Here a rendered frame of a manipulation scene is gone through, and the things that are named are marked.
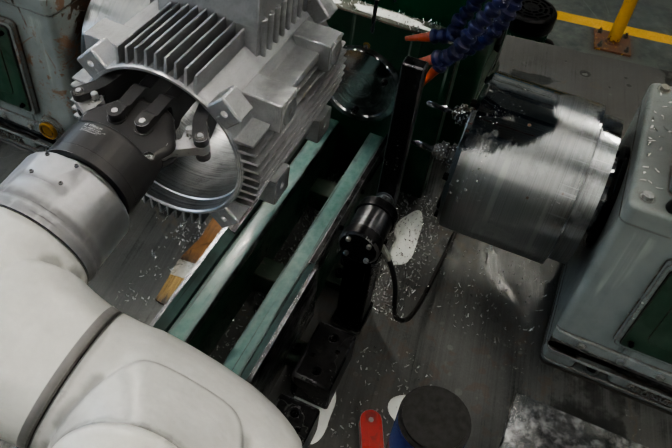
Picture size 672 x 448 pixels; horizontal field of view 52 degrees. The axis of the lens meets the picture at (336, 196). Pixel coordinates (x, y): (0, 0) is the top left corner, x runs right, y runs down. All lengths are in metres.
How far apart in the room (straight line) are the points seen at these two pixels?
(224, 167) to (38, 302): 0.30
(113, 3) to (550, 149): 0.68
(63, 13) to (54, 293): 0.77
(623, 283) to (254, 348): 0.50
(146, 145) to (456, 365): 0.70
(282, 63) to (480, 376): 0.65
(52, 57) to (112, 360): 0.83
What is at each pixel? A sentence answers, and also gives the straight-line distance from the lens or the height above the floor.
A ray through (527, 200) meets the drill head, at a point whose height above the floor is 1.09.
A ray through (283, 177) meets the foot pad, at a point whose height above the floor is 1.28.
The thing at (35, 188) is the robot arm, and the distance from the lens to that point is 0.50.
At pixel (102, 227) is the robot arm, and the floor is 1.36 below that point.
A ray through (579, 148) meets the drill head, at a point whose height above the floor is 1.15.
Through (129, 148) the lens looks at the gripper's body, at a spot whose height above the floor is 1.38.
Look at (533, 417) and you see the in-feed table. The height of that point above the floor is 0.92.
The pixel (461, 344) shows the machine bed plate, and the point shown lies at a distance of 1.14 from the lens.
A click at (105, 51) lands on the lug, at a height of 1.39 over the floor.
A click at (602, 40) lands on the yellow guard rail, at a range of 3.51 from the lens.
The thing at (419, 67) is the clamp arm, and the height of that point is 1.25.
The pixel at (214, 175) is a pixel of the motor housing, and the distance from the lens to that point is 0.69.
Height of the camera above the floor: 1.73
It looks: 46 degrees down
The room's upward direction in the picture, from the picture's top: 8 degrees clockwise
